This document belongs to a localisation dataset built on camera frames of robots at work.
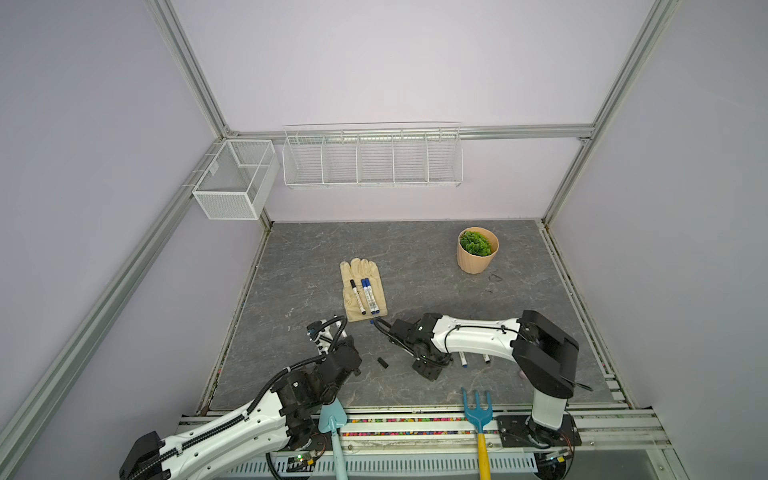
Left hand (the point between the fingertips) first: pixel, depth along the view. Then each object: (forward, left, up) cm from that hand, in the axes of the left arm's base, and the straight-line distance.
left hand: (354, 343), depth 80 cm
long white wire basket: (+56, -9, +21) cm, 61 cm away
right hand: (-5, -22, -9) cm, 24 cm away
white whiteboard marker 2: (+21, -3, -7) cm, 22 cm away
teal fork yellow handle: (-19, -32, -8) cm, 38 cm away
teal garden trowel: (-17, +6, -6) cm, 19 cm away
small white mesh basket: (+52, +39, +17) cm, 67 cm away
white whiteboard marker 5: (-4, -30, -8) cm, 32 cm away
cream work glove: (+30, -1, -8) cm, 31 cm away
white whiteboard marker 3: (+17, -5, -7) cm, 19 cm away
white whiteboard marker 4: (-14, -27, +23) cm, 39 cm away
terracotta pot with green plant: (+28, -40, +3) cm, 49 cm away
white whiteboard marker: (+22, +1, -7) cm, 23 cm away
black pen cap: (-3, -7, -8) cm, 11 cm away
